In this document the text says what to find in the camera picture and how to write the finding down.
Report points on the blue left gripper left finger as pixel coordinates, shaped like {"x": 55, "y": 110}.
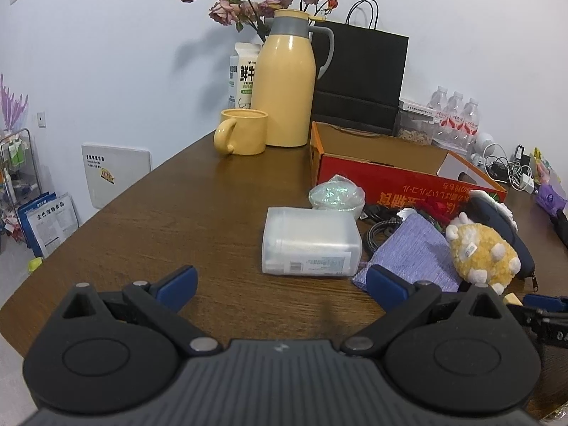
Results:
{"x": 177, "y": 289}

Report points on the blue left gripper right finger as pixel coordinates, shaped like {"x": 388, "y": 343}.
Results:
{"x": 387, "y": 288}

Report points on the lavender cloth pouch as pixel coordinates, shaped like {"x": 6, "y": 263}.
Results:
{"x": 415, "y": 251}

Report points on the yellow plush toy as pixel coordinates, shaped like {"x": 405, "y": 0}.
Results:
{"x": 480, "y": 255}

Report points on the clear plastic packet of wipes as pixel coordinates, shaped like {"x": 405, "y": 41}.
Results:
{"x": 308, "y": 242}

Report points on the translucent white ball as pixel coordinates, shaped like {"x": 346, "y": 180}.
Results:
{"x": 338, "y": 194}

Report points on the orange cardboard box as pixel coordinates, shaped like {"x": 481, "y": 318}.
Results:
{"x": 396, "y": 173}

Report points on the purple pouch at right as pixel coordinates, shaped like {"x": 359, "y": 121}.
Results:
{"x": 549, "y": 200}

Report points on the blue and white sign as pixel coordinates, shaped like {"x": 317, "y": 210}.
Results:
{"x": 47, "y": 222}

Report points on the white power adapter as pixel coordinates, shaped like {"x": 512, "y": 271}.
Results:
{"x": 527, "y": 184}

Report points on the colourful snack packets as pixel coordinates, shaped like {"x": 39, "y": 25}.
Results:
{"x": 543, "y": 172}

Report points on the water bottle middle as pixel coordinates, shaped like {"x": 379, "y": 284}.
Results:
{"x": 452, "y": 118}

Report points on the water bottle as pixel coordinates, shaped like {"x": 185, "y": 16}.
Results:
{"x": 452, "y": 118}
{"x": 438, "y": 103}
{"x": 470, "y": 121}

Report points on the clear container of nuts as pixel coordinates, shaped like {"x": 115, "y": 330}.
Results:
{"x": 416, "y": 128}

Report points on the yellow ceramic mug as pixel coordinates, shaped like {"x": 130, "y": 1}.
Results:
{"x": 241, "y": 132}

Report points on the white flat box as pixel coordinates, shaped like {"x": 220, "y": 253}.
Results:
{"x": 414, "y": 108}

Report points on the water bottle right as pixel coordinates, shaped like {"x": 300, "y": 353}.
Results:
{"x": 470, "y": 121}

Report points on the water bottle left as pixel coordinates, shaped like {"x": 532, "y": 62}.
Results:
{"x": 438, "y": 103}

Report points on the black paper shopping bag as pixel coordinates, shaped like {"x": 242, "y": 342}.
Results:
{"x": 361, "y": 87}

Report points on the milk carton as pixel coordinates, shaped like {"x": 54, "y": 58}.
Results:
{"x": 242, "y": 67}

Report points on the yellow thermos jug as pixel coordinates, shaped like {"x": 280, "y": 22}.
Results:
{"x": 285, "y": 77}

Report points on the white wall panel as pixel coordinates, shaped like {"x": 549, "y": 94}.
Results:
{"x": 111, "y": 170}

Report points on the white round camera device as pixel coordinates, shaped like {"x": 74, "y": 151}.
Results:
{"x": 483, "y": 147}

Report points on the metal wire rack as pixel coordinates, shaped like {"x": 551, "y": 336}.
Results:
{"x": 20, "y": 182}

